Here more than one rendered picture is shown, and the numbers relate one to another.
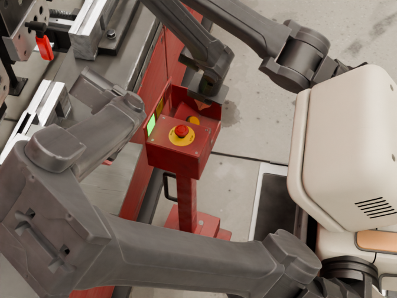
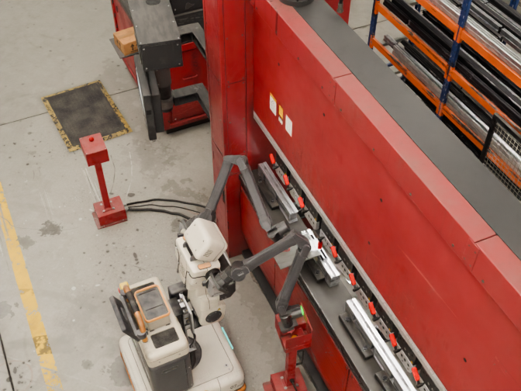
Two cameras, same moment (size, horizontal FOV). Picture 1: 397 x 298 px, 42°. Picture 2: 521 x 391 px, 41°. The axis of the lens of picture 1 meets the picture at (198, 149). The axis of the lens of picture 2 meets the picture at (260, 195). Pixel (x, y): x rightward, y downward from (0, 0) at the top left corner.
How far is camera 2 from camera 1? 372 cm
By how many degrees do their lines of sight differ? 75
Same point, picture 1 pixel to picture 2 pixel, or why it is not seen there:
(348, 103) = (211, 232)
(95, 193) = not seen: hidden behind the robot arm
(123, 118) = (260, 212)
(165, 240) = (221, 176)
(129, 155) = (281, 263)
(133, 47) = (336, 326)
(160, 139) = not seen: hidden behind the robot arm
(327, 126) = (212, 230)
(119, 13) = (356, 333)
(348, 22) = not seen: outside the picture
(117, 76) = (328, 309)
